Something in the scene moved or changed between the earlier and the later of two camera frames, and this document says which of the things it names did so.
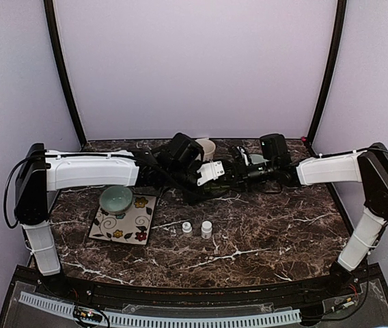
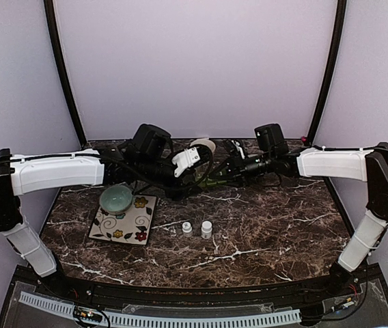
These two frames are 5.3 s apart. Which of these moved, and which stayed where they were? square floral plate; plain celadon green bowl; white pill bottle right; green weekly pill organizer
Moved: green weekly pill organizer
Stayed: white pill bottle right; square floral plate; plain celadon green bowl
